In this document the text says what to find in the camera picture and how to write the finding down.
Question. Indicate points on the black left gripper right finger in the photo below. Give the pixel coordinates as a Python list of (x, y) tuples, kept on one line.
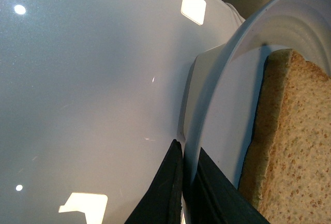
[(211, 197)]

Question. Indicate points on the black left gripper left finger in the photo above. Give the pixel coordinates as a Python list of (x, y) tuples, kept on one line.
[(162, 203)]

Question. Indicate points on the brown bread slice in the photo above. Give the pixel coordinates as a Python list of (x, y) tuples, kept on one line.
[(286, 172)]

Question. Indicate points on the white round plate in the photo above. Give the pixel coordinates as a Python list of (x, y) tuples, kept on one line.
[(226, 80)]

